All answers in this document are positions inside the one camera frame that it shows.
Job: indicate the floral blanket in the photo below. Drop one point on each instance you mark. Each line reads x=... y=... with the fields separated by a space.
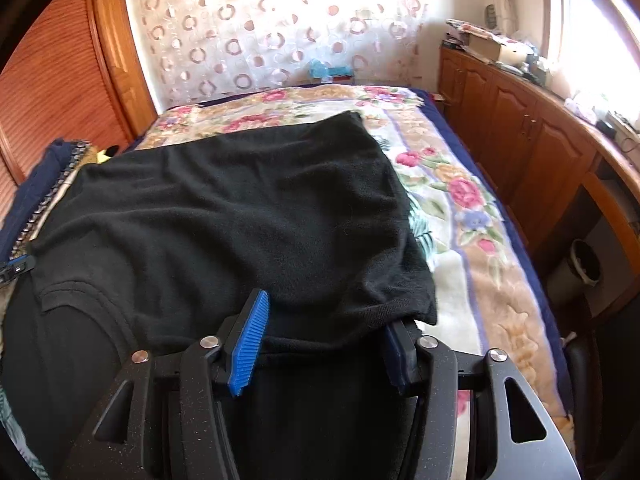
x=475 y=270

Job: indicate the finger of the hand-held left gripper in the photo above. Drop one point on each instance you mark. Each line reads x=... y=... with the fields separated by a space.
x=20 y=267

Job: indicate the grey trash bin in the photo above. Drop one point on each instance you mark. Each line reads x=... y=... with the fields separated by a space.
x=575 y=270

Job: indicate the grey oval hanging object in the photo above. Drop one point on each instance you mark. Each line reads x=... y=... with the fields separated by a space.
x=491 y=13

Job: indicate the tissue pack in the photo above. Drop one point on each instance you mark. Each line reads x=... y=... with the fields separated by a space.
x=581 y=109

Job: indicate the dark brown chair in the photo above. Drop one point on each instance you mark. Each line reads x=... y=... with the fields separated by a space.
x=590 y=390

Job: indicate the wooden slatted wardrobe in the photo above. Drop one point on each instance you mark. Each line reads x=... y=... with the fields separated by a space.
x=55 y=70

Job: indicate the small black case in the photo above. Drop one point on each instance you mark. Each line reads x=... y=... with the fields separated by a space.
x=606 y=128

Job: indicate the sheer circle-patterned curtain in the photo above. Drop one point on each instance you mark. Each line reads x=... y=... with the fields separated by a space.
x=260 y=25

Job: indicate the floral cloth pile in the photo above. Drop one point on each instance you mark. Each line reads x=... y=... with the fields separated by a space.
x=470 y=30

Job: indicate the light blue box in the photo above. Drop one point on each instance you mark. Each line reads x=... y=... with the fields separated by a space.
x=327 y=70

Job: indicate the navy blue studded garment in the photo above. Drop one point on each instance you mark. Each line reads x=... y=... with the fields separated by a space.
x=45 y=180

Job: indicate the black printed t-shirt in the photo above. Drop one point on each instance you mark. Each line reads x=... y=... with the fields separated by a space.
x=225 y=220

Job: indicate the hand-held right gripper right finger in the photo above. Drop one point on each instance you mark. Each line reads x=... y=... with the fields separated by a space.
x=400 y=355

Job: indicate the window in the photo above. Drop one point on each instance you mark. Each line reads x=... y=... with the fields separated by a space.
x=595 y=35

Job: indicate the yellow cloth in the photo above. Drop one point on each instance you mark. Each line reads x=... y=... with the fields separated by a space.
x=104 y=155

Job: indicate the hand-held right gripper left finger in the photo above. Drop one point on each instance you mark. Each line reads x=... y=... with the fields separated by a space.
x=247 y=345

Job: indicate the wooden side cabinet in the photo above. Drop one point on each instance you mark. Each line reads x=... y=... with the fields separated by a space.
x=510 y=125

